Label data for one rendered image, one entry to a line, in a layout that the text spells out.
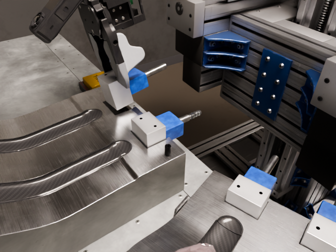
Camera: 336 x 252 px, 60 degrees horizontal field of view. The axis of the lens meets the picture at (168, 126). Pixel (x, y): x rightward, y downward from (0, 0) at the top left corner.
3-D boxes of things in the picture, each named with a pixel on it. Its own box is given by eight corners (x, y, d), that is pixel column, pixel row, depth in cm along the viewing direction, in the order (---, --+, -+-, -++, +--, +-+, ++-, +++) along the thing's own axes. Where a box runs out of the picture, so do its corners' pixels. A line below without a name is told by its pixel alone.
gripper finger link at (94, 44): (134, 69, 57) (126, 25, 50) (107, 81, 55) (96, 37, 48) (126, 61, 59) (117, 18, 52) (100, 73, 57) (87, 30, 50)
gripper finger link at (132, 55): (157, 78, 50) (138, 25, 47) (128, 92, 48) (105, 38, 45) (149, 77, 53) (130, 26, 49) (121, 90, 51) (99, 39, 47)
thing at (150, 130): (191, 117, 57) (192, 93, 54) (208, 130, 54) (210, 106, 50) (132, 143, 51) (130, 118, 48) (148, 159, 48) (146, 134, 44)
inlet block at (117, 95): (161, 74, 61) (155, 50, 58) (175, 81, 57) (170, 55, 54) (105, 101, 56) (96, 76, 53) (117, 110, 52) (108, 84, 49)
